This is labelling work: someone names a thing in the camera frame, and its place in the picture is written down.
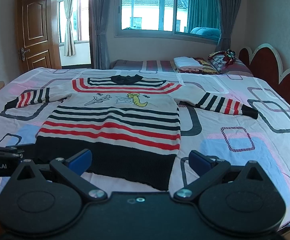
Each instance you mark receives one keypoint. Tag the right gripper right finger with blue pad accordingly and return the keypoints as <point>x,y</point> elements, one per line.
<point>210,173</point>

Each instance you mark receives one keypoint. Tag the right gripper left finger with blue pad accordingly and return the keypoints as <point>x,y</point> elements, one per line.
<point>69,172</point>

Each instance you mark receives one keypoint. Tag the striped knit sweater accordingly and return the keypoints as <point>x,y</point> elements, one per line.
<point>131,124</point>

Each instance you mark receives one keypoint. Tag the patterned bed sheet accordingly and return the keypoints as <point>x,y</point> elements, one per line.
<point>235,138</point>

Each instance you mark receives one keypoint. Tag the patterned pillow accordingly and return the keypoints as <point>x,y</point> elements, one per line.
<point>224,61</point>

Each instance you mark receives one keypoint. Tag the folded white blanket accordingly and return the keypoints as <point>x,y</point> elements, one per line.
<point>186,62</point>

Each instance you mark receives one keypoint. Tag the brown wooden door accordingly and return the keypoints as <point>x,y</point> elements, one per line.
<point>37,34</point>

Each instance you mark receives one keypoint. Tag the red white headboard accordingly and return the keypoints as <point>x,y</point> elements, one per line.
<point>265,63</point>

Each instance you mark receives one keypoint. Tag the teal blanket outside window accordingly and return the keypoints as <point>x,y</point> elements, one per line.
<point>207,32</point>

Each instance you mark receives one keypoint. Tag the large window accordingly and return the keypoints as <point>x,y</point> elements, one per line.
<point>165,18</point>

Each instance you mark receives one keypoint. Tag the grey curtain right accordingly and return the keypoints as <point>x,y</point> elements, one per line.
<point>228,10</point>

